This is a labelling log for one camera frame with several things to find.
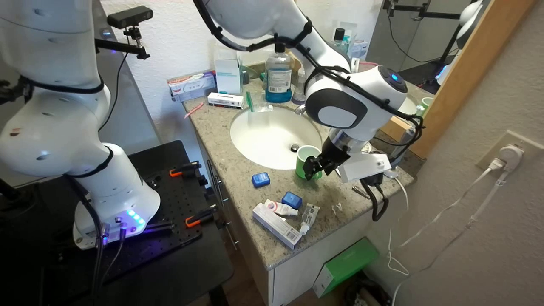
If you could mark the beige wall outlet plate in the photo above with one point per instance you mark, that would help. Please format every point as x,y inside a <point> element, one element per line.
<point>534,150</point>

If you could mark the dark grey power adapter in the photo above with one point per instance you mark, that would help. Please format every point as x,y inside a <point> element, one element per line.
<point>372,181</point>

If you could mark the orange black clamp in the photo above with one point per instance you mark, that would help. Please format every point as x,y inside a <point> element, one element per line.
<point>197,218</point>
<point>184,170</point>

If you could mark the white vanity cabinet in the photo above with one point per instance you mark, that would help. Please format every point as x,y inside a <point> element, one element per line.
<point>294,272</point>

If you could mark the black robot table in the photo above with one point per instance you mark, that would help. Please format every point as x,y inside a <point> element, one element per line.
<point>170,255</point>

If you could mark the wood framed mirror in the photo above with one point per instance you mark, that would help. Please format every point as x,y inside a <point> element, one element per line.
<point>469,68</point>

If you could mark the black external camera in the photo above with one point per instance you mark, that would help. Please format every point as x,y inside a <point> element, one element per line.
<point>129,17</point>

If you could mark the blue square container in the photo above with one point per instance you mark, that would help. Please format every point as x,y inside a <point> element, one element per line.
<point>291,199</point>

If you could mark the white plug adapter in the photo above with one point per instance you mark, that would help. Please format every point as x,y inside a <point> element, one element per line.
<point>512,157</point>

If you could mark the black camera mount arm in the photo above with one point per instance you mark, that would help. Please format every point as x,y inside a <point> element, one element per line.
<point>121,48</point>

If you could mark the long white toothpaste box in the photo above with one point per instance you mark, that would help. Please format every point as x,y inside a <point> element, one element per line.
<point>274,227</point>

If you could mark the white oval sink basin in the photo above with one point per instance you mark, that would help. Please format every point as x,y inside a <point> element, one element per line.
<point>265,136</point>

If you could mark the green toothbrush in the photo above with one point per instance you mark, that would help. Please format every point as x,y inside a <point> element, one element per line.
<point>248,101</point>

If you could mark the thin pink stick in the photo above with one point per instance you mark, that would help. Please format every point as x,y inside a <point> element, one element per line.
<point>195,109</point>

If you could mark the white blue carton box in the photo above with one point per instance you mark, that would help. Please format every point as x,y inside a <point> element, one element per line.
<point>190,85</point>

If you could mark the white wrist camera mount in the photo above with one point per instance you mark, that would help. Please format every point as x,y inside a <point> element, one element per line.
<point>365,165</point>

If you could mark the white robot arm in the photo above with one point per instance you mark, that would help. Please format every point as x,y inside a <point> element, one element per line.
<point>51,130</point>

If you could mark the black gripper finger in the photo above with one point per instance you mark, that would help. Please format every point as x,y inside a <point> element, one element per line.
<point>309,169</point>
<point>323,162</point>

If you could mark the crumpled silver tube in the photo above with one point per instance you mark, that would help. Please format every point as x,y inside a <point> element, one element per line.
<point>308,218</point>

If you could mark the white box red black stripe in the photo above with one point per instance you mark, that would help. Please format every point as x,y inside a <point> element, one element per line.
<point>224,101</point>

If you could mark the small white tube red logo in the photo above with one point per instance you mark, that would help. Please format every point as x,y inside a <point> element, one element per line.
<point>280,208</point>

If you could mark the green mug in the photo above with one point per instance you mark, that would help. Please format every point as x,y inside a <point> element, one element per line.
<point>299,165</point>

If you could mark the green cardboard box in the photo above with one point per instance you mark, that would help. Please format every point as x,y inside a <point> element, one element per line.
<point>345,266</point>

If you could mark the blue dental floss box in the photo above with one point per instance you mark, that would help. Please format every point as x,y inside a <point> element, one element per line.
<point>260,181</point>

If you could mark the metal sink drain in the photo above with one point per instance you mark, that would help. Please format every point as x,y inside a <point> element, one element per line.
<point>294,148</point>

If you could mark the white box teal print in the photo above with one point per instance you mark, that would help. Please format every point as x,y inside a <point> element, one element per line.
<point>228,74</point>

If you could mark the blue mouthwash bottle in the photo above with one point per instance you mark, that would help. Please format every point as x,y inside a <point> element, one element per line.
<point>279,77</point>

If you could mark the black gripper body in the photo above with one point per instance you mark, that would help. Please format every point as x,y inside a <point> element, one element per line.
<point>335,153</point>

